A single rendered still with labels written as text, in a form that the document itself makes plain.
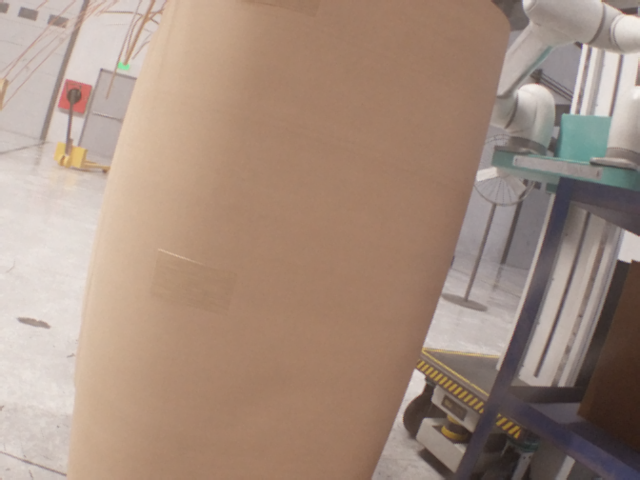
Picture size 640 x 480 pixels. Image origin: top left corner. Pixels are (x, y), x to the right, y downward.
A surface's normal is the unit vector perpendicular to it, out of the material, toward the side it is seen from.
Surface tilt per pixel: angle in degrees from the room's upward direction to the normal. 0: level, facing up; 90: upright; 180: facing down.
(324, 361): 90
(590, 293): 90
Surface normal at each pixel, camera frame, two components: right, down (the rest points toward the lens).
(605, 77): -0.88, -0.22
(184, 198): -0.14, 0.04
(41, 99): 0.37, 0.19
